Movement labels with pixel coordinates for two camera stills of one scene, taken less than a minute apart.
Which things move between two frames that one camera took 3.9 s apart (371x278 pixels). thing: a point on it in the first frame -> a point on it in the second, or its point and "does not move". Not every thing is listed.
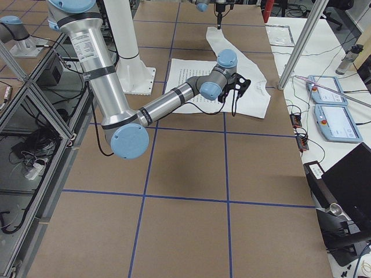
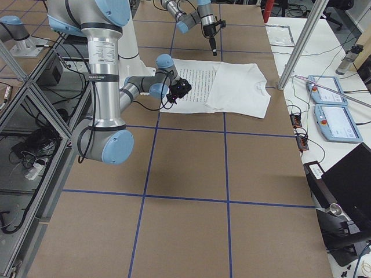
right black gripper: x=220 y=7 -> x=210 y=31
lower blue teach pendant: x=335 y=124 does not move
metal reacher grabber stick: x=336 y=91 does not move
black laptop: x=349 y=180 does not move
